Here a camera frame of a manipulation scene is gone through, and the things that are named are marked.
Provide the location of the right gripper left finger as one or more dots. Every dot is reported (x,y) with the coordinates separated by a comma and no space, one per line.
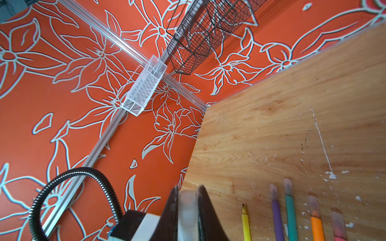
(167,227)

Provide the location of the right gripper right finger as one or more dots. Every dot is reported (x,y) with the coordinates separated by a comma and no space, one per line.
(209,226)

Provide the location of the yellow marker pen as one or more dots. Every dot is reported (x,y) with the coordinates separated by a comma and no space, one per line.
(245,224)

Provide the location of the purple marker pen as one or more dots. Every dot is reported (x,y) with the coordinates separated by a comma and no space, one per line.
(278,229)

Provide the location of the green marker pen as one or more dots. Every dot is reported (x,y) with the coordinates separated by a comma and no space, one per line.
(291,218)

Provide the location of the orange marker pen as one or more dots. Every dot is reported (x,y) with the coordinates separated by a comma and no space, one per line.
(317,229)

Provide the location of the pink marker pen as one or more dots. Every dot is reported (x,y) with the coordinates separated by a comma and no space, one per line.
(339,239)

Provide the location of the clear plastic bin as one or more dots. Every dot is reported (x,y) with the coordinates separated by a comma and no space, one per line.
(144,87)

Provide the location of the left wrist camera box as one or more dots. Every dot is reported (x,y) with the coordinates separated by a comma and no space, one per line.
(134,226)

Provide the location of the black wire mesh basket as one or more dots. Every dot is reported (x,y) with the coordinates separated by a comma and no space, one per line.
(205,27)

